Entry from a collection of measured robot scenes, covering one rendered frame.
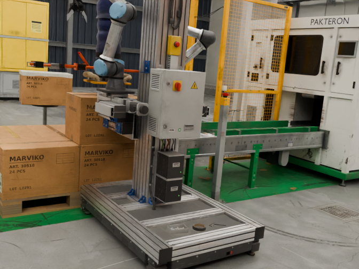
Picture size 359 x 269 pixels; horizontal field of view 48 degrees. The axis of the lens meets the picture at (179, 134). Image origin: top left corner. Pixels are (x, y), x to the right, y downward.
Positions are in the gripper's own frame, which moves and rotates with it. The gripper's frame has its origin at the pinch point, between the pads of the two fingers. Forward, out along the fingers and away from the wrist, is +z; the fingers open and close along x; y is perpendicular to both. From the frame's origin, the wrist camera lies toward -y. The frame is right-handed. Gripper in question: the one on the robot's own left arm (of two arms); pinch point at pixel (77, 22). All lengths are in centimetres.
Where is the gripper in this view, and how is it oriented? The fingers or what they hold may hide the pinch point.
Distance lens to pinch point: 324.7
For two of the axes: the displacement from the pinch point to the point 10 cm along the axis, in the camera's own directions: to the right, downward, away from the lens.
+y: -5.5, -1.9, 8.1
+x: -8.3, 0.3, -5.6
